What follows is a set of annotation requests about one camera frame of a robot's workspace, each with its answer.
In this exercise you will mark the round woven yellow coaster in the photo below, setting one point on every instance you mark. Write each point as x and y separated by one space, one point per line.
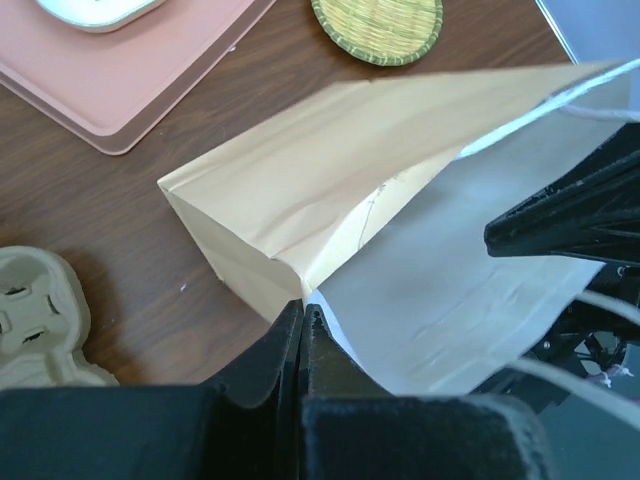
387 33

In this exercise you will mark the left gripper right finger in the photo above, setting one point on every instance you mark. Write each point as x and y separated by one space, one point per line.
351 428

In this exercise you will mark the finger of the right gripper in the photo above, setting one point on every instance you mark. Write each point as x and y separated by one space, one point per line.
591 212

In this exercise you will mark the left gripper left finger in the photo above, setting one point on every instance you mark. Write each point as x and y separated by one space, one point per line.
238 424

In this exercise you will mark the cream square plate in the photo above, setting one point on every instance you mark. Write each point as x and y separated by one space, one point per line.
98 16

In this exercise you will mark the brown paper bag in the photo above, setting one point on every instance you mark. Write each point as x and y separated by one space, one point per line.
371 197

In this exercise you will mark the pink serving tray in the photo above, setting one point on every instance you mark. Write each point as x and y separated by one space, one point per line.
111 89

